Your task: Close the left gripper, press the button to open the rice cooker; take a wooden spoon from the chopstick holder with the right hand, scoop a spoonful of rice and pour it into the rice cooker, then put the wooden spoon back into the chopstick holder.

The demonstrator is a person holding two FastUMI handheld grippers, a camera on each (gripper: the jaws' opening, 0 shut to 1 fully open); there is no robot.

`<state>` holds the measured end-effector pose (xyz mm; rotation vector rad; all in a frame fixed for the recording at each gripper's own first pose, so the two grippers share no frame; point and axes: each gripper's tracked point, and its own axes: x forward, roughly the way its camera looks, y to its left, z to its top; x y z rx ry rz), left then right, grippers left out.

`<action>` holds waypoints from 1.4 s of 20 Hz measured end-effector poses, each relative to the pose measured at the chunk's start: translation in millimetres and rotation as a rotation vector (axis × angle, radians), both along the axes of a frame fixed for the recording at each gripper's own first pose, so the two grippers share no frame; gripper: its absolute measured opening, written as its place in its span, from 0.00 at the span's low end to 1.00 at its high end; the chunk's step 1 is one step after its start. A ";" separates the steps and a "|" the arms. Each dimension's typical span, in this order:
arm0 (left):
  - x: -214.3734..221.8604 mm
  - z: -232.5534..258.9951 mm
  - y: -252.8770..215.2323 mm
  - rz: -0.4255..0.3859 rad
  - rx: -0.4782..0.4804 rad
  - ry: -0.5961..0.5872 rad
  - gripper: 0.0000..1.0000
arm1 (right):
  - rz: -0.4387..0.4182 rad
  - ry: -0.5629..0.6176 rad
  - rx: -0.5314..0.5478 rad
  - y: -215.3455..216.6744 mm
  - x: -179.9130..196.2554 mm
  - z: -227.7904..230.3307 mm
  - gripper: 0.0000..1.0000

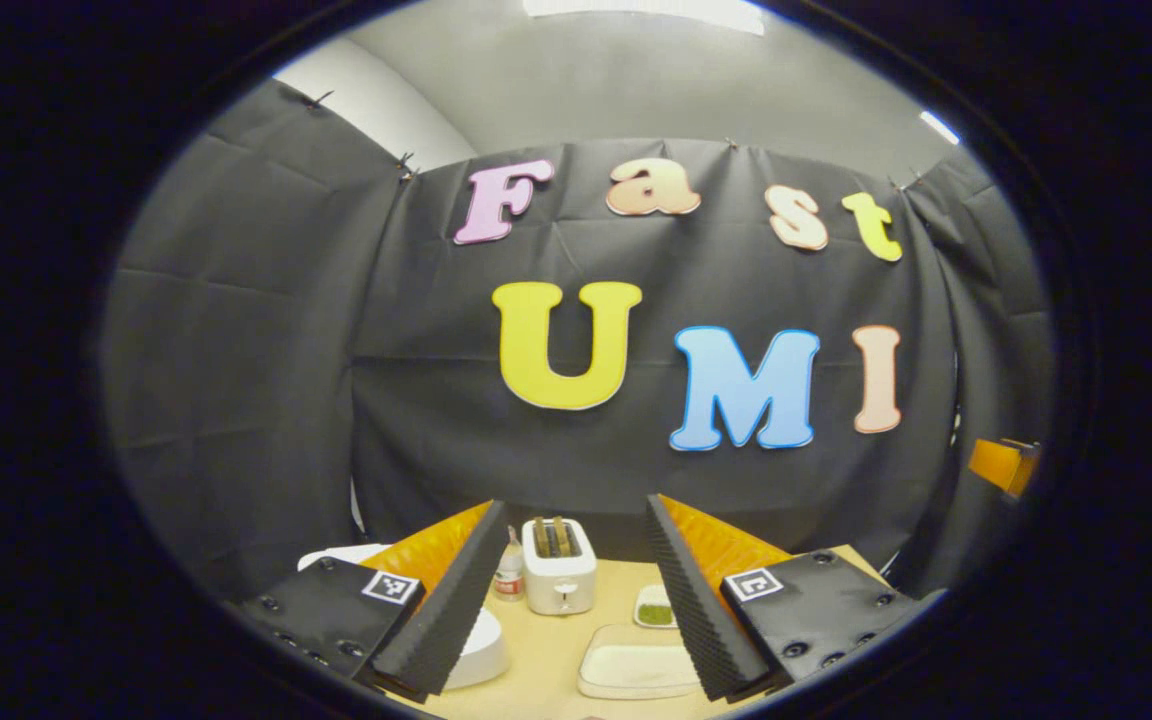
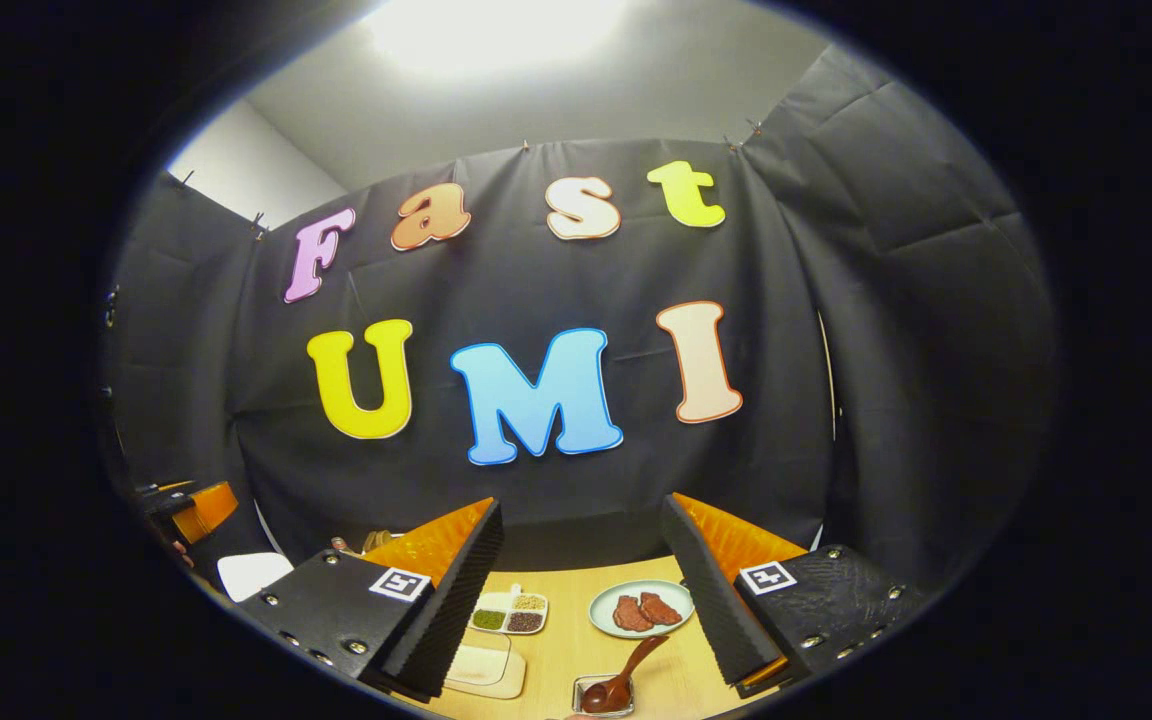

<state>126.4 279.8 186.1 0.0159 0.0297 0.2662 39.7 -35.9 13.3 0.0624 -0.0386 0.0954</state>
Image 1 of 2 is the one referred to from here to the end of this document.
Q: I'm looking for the white rice cooker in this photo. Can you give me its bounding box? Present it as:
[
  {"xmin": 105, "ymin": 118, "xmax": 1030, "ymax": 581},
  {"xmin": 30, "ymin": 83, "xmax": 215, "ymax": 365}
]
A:
[{"xmin": 297, "ymin": 542, "xmax": 511, "ymax": 693}]

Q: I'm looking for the clear plastic water bottle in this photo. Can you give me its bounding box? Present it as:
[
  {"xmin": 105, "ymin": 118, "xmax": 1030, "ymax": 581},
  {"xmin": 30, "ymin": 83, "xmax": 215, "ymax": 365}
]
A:
[{"xmin": 493, "ymin": 524, "xmax": 528, "ymax": 603}]

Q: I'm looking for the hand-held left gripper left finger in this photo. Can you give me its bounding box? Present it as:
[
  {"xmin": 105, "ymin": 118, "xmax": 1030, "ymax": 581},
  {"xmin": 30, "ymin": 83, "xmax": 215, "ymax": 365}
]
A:
[{"xmin": 236, "ymin": 499, "xmax": 512, "ymax": 705}]

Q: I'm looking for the large ceiling light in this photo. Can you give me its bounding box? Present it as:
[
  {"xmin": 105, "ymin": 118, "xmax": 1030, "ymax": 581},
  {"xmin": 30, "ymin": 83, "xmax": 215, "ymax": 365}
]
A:
[{"xmin": 520, "ymin": 0, "xmax": 769, "ymax": 37}]

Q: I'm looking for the clear box of white rice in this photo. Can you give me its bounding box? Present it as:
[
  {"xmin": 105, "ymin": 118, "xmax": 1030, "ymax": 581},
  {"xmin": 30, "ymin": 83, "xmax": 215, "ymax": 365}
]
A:
[{"xmin": 576, "ymin": 624, "xmax": 703, "ymax": 701}]

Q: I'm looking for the small ceiling light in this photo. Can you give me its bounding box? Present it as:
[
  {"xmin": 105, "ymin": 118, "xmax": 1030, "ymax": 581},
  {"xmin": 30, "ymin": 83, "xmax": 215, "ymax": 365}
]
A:
[{"xmin": 919, "ymin": 109, "xmax": 964, "ymax": 148}]

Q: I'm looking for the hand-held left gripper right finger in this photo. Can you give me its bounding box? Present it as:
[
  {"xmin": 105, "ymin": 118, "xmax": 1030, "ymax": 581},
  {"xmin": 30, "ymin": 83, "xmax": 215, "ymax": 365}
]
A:
[{"xmin": 646, "ymin": 491, "xmax": 928, "ymax": 702}]

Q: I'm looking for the white divided dish of beans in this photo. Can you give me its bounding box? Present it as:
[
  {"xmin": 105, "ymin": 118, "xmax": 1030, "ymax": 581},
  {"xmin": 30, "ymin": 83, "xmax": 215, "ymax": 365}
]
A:
[{"xmin": 632, "ymin": 584, "xmax": 680, "ymax": 631}]

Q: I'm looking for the white toaster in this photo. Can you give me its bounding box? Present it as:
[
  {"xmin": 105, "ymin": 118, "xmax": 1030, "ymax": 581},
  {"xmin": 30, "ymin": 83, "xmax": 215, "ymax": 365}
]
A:
[{"xmin": 520, "ymin": 516, "xmax": 599, "ymax": 617}]

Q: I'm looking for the black backdrop cloth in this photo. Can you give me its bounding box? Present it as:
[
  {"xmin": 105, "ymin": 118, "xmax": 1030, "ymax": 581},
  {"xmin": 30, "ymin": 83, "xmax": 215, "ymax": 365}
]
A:
[{"xmin": 101, "ymin": 80, "xmax": 1052, "ymax": 601}]

